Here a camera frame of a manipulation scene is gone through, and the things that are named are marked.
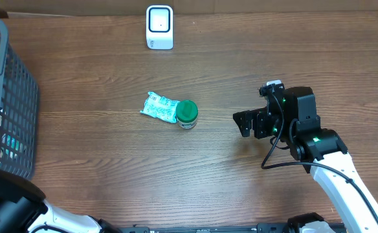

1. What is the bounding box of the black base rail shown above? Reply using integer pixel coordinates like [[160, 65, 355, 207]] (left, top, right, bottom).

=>
[[120, 223, 348, 233]]

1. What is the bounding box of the grey plastic mesh basket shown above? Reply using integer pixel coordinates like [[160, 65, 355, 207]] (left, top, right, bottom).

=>
[[0, 20, 40, 179]]

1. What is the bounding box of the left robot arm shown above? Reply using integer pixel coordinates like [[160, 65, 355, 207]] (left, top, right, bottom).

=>
[[0, 170, 121, 233]]

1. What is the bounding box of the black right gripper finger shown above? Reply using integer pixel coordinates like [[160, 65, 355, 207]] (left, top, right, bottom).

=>
[[239, 118, 253, 137], [233, 107, 267, 126]]

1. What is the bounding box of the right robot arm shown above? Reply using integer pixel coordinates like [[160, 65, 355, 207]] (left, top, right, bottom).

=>
[[233, 80, 378, 232]]

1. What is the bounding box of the green lid jar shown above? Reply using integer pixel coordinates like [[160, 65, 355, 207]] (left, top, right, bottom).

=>
[[176, 100, 199, 129]]

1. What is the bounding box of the teal white snack packet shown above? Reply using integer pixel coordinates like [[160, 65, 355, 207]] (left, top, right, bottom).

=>
[[140, 91, 180, 124]]

